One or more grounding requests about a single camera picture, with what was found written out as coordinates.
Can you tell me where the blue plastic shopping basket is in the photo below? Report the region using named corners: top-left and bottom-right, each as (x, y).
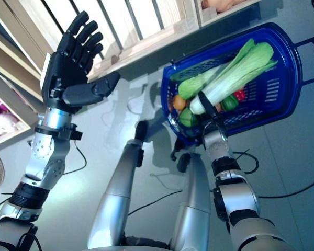
top-left (161, 22), bottom-right (314, 146)

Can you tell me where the green bell pepper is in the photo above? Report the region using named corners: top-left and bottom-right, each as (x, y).
top-left (221, 94), bottom-right (239, 112)

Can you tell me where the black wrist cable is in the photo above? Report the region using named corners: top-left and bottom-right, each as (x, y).
top-left (63, 139), bottom-right (88, 176)
top-left (231, 149), bottom-right (260, 175)

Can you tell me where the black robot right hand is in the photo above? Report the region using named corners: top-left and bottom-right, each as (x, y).
top-left (198, 91), bottom-right (222, 123)

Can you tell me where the grey robot torso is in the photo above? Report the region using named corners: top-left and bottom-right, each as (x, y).
top-left (88, 236), bottom-right (173, 251)

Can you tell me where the wooden vegetable display rack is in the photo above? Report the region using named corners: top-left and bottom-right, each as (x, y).
top-left (0, 0), bottom-right (69, 113)

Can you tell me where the grey robot right leg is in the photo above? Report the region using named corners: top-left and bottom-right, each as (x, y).
top-left (170, 153), bottom-right (212, 251)

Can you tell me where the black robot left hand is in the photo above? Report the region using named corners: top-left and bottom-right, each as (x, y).
top-left (40, 10), bottom-right (121, 115)

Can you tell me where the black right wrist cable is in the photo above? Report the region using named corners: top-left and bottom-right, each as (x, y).
top-left (231, 149), bottom-right (260, 175)

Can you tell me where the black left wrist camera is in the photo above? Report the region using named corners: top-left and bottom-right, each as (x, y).
top-left (59, 124), bottom-right (84, 141)

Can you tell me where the wooden slatted crate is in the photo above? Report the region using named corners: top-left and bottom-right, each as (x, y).
top-left (40, 0), bottom-right (199, 82)
top-left (0, 73), bottom-right (33, 150)
top-left (193, 0), bottom-right (262, 28)

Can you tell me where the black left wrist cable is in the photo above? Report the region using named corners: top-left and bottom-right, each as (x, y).
top-left (63, 139), bottom-right (88, 176)

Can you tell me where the orange fruit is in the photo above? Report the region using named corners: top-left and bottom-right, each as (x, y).
top-left (172, 95), bottom-right (186, 110)

